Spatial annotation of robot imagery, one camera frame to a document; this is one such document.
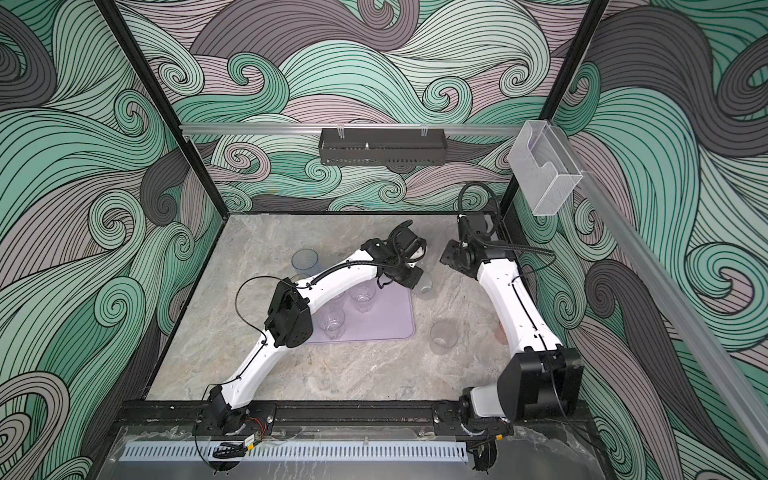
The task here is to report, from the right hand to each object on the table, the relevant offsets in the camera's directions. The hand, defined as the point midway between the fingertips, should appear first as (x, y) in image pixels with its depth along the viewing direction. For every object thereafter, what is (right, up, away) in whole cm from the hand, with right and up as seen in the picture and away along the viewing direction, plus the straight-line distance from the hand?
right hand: (454, 257), depth 82 cm
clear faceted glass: (-27, -13, +13) cm, 32 cm away
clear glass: (-7, -11, +10) cm, 16 cm away
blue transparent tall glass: (-46, -2, +11) cm, 47 cm away
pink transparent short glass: (+13, -22, -1) cm, 26 cm away
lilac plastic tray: (-25, -18, +10) cm, 33 cm away
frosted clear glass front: (-3, -22, -1) cm, 22 cm away
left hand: (-10, -7, +7) cm, 14 cm away
